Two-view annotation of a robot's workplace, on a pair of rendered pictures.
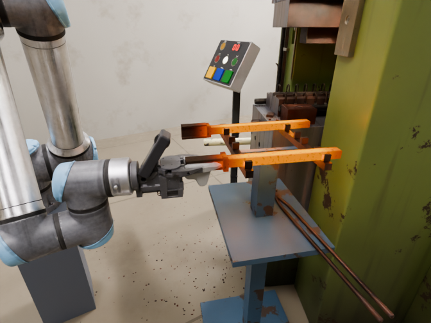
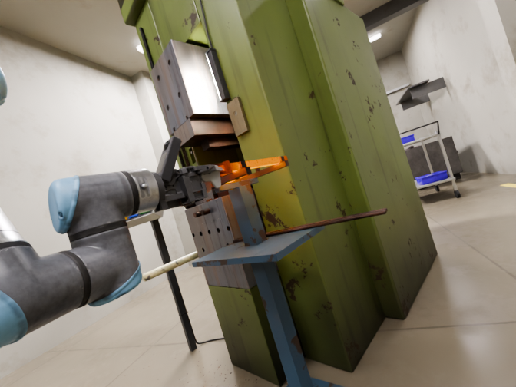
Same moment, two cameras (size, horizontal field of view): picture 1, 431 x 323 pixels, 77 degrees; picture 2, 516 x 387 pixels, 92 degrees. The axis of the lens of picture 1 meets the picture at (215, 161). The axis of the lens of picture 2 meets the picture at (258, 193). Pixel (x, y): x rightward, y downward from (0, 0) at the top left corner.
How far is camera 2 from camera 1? 54 cm
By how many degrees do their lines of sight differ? 46
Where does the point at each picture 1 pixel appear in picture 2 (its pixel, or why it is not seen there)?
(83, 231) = (111, 258)
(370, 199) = (312, 208)
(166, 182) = (190, 181)
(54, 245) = (75, 281)
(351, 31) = (242, 116)
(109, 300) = not seen: outside the picture
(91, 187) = (115, 188)
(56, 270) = not seen: outside the picture
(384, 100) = (282, 137)
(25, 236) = (23, 269)
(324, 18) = (215, 128)
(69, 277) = not seen: outside the picture
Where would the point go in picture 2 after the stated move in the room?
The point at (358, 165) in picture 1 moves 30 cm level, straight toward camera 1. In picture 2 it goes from (293, 183) to (319, 174)
